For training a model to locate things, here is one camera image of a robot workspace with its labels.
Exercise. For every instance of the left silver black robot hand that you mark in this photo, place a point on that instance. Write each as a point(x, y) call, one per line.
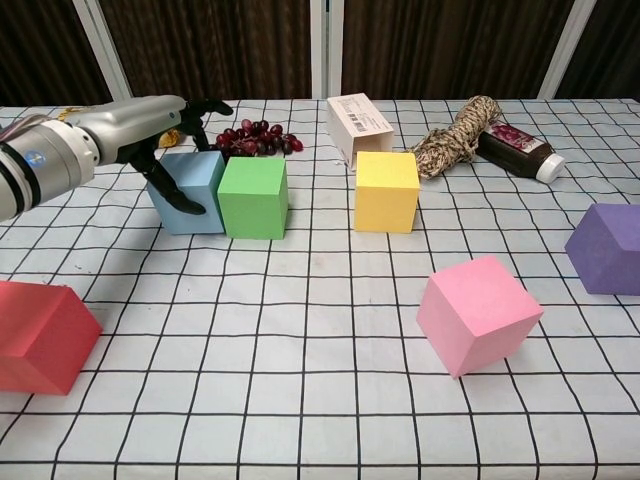
point(135, 122)

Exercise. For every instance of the yellow foam cube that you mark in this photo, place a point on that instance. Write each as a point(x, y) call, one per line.
point(385, 200)

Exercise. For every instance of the light blue foam cube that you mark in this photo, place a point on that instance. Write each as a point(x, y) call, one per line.
point(195, 175)

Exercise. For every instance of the white carton box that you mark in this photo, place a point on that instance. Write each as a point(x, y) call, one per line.
point(357, 125)

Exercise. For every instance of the pink foam cube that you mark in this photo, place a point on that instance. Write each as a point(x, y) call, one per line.
point(475, 310)

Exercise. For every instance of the dark brown ribbed panel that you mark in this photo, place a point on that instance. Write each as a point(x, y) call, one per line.
point(35, 50)
point(225, 35)
point(615, 50)
point(440, 50)

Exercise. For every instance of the white partition frame post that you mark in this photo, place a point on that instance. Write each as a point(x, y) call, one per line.
point(102, 45)
point(326, 50)
point(570, 50)

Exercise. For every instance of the green foam cube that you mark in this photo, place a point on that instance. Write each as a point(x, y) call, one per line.
point(252, 210)

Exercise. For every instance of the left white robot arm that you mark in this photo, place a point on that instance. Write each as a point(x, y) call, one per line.
point(40, 165)

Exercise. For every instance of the red foam cube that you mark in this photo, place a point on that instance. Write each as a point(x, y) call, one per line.
point(40, 335)

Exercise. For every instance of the gold snack package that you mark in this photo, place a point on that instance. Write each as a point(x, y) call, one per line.
point(170, 140)

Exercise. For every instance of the dark juice bottle white cap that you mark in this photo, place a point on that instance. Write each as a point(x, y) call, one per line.
point(515, 147)

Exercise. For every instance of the dark red grape bunch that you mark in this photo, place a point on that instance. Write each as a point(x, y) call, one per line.
point(250, 140)

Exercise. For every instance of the purple foam cube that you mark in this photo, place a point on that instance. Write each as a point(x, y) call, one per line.
point(610, 255)

